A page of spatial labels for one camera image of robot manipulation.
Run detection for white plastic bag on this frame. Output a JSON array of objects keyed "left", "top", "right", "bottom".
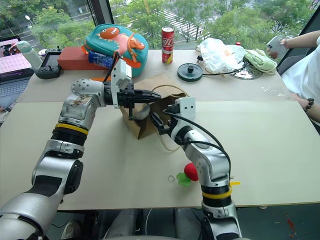
[{"left": 195, "top": 37, "right": 247, "bottom": 75}]

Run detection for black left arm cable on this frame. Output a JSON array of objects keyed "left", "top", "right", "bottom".
[{"left": 101, "top": 51, "right": 121, "bottom": 83}]

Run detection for bare person hand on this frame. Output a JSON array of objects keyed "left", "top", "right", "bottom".
[{"left": 266, "top": 37, "right": 289, "bottom": 60}]

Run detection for brown paper bag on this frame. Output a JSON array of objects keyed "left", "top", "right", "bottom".
[{"left": 119, "top": 77, "right": 190, "bottom": 153}]

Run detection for blue snack packet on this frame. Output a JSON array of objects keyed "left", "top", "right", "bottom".
[{"left": 87, "top": 51, "right": 115, "bottom": 68}]

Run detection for red strawberry plush toy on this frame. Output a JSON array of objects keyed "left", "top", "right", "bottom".
[{"left": 168, "top": 162, "right": 200, "bottom": 187}]

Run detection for black handheld controller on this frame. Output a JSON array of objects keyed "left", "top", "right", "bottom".
[{"left": 34, "top": 47, "right": 63, "bottom": 80}]

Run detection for dark bead bracelet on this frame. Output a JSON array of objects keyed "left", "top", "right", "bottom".
[{"left": 303, "top": 97, "right": 316, "bottom": 112}]

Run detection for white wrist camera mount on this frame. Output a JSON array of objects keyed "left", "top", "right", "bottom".
[
  {"left": 166, "top": 96, "right": 196, "bottom": 126},
  {"left": 110, "top": 57, "right": 133, "bottom": 110}
]

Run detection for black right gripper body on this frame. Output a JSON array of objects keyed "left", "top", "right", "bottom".
[{"left": 159, "top": 118, "right": 178, "bottom": 137}]

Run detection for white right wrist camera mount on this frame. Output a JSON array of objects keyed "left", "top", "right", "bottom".
[{"left": 166, "top": 96, "right": 196, "bottom": 126}]

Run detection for dark office chair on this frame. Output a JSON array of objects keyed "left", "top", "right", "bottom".
[{"left": 276, "top": 54, "right": 306, "bottom": 76}]

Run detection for person white shirt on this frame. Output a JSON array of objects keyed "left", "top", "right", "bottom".
[{"left": 281, "top": 35, "right": 320, "bottom": 101}]

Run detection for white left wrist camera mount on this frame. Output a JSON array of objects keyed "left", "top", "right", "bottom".
[{"left": 110, "top": 57, "right": 133, "bottom": 110}]

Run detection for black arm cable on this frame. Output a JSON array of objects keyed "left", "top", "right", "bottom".
[
  {"left": 163, "top": 109, "right": 232, "bottom": 181},
  {"left": 101, "top": 51, "right": 121, "bottom": 83}
]

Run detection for white bottle mint lid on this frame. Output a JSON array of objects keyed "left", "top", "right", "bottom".
[{"left": 16, "top": 40, "right": 44, "bottom": 71}]

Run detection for white smartphone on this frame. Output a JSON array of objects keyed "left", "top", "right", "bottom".
[{"left": 265, "top": 36, "right": 288, "bottom": 60}]

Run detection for red soda can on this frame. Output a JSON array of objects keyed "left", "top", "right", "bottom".
[{"left": 161, "top": 26, "right": 175, "bottom": 64}]

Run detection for pale green cloth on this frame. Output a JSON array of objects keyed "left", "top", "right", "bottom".
[{"left": 243, "top": 48, "right": 278, "bottom": 75}]

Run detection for clear plastic scrap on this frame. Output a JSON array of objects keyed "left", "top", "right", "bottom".
[{"left": 260, "top": 85, "right": 289, "bottom": 98}]

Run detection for black window frame post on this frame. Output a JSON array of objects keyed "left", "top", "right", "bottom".
[{"left": 86, "top": 0, "right": 114, "bottom": 27}]

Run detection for grey plush toy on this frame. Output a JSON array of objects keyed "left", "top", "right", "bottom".
[{"left": 132, "top": 103, "right": 151, "bottom": 122}]

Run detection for dark grey laptop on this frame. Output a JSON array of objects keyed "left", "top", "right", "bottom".
[{"left": 0, "top": 67, "right": 35, "bottom": 111}]

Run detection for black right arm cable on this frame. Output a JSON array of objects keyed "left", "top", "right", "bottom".
[{"left": 163, "top": 109, "right": 232, "bottom": 181}]

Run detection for person hand with bracelet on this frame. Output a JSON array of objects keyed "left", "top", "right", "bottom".
[{"left": 294, "top": 96, "right": 309, "bottom": 112}]

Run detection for orange red box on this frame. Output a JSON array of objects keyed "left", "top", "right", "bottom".
[{"left": 57, "top": 46, "right": 111, "bottom": 72}]

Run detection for round metal plate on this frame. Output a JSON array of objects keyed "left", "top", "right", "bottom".
[{"left": 228, "top": 59, "right": 264, "bottom": 81}]

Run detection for black round lid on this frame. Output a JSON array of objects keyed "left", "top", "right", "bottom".
[{"left": 177, "top": 62, "right": 204, "bottom": 82}]

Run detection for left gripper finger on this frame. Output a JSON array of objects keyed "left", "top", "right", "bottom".
[
  {"left": 134, "top": 89, "right": 161, "bottom": 99},
  {"left": 134, "top": 96, "right": 163, "bottom": 104}
]

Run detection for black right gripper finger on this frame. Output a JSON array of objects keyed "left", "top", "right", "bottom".
[{"left": 150, "top": 112, "right": 166, "bottom": 130}]

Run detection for teal dinosaur backpack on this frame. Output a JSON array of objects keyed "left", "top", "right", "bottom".
[{"left": 81, "top": 24, "right": 150, "bottom": 78}]

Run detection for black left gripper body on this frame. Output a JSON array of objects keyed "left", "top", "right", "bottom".
[{"left": 116, "top": 83, "right": 137, "bottom": 121}]

